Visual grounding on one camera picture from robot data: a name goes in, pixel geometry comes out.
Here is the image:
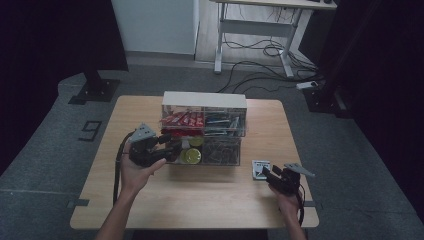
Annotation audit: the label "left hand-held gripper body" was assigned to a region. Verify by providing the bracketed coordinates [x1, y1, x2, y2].
[128, 122, 174, 168]

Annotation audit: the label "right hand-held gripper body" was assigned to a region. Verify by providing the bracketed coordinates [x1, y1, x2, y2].
[267, 162, 316, 195]

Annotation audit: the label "small white printed packet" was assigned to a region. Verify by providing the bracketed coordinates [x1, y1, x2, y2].
[251, 159, 272, 181]

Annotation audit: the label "white organizer with clear drawers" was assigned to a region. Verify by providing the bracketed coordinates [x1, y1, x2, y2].
[160, 91, 249, 167]

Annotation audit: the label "person's right hand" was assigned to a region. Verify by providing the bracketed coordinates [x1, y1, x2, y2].
[268, 184, 301, 218]

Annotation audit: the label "person's left hand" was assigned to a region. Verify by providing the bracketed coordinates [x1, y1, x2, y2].
[119, 151, 168, 199]

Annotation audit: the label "yellow lid round tin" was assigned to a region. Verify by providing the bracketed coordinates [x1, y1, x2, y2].
[188, 136, 205, 148]
[184, 147, 203, 165]

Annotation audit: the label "row of red packets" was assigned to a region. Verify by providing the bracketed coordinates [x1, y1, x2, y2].
[161, 110, 205, 128]

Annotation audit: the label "pile of dark clips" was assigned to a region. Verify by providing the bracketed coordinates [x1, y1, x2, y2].
[201, 137, 241, 165]

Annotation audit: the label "pile of blue grey packets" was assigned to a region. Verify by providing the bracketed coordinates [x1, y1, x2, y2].
[203, 111, 247, 137]

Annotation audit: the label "black stand base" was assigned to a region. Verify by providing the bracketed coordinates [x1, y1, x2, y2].
[302, 84, 355, 120]
[67, 69, 121, 106]

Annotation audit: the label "white power strip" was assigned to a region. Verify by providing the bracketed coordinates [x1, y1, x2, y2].
[296, 80, 320, 91]

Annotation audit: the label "white cabinet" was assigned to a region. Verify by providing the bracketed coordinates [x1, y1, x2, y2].
[110, 0, 201, 56]

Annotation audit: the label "dark curtain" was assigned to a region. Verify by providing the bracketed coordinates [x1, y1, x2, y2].
[0, 0, 130, 176]
[298, 0, 424, 224]

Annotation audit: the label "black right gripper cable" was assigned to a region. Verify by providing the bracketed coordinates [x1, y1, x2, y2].
[295, 182, 306, 227]

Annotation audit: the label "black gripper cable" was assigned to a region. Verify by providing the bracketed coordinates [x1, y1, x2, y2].
[112, 131, 135, 205]
[295, 182, 306, 227]

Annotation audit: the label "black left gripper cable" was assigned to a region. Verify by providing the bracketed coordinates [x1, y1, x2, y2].
[112, 131, 135, 205]

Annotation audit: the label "black floor cables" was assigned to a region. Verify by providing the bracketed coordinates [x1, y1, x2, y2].
[216, 3, 326, 95]

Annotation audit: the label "white frame desk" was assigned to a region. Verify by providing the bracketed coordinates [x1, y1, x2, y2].
[209, 0, 338, 80]

